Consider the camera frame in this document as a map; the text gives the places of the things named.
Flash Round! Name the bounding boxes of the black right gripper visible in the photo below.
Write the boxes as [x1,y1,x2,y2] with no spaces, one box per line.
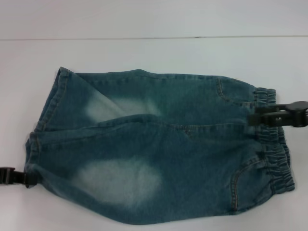
[247,100,308,128]

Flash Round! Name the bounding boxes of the blue denim shorts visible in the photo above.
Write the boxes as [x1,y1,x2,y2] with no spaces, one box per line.
[25,67,296,217]

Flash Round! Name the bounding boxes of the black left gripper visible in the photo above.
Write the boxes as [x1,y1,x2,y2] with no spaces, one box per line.
[0,167,37,189]

